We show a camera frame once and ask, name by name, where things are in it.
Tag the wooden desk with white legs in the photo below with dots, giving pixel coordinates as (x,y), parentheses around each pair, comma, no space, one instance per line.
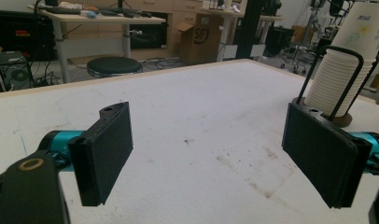
(116,19)

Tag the black computer tower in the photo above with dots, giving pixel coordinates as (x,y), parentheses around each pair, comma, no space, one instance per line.
(10,70)

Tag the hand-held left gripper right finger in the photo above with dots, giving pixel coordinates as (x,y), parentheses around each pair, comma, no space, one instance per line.
(321,155)

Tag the round black stool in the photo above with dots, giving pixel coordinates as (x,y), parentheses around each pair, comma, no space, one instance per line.
(114,66)

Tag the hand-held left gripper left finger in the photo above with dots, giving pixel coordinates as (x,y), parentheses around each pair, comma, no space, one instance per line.
(100,155)

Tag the black metal frame post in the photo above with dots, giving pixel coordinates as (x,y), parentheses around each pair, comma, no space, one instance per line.
(248,28)

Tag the black keyboard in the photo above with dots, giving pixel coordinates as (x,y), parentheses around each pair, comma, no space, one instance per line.
(63,10)

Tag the stack of white paper cups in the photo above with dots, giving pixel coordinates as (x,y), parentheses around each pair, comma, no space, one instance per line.
(337,77)

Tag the brown cardboard box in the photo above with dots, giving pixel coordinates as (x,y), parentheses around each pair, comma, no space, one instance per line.
(200,43)

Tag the large black case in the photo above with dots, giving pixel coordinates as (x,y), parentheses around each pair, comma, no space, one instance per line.
(22,34)

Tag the white foam sheet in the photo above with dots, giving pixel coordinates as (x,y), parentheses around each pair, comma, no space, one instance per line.
(190,102)

